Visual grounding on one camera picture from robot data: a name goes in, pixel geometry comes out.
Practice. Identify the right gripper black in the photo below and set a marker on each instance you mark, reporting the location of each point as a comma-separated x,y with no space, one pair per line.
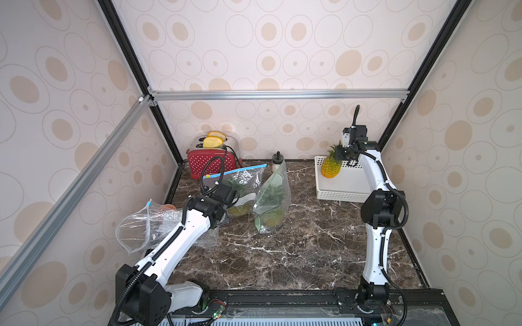
349,151

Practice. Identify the yellow pineapple green crown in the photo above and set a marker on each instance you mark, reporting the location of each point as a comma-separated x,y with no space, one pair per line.
332,165

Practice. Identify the clear zip-top bag blue slider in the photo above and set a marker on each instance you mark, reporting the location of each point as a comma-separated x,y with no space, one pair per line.
145,229

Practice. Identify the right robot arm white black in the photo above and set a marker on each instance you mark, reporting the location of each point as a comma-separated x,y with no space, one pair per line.
384,211

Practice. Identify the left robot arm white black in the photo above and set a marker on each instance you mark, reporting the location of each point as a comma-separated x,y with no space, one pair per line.
171,252

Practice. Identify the green-zip bag with pineapple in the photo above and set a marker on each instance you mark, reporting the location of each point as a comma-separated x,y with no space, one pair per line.
273,201

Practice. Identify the blue-zip bag with pineapple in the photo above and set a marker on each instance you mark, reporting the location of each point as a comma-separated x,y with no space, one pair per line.
246,182

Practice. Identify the white perforated plastic basket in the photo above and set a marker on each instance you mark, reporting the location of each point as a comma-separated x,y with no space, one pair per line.
350,185

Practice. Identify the small bottle black cap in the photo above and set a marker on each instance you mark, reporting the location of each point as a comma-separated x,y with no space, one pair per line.
277,161

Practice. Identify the rear yellow toast slice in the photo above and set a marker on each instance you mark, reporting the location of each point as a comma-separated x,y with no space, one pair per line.
217,134

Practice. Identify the yellow toast slice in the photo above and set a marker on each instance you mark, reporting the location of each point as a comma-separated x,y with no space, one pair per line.
217,134
212,142

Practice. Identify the front yellow toast slice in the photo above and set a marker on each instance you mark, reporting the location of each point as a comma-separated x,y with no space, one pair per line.
212,142

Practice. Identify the horizontal aluminium frame bar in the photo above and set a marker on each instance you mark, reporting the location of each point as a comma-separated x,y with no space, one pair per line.
247,95

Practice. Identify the right black frame post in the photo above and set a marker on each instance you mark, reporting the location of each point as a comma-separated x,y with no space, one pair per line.
442,38

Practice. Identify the black frame post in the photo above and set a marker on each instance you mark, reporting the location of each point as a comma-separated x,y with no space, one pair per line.
442,38
118,30

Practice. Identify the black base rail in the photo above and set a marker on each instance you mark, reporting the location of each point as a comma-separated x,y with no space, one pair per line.
404,307

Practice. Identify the left black frame post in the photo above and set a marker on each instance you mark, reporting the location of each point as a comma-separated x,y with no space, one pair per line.
118,30

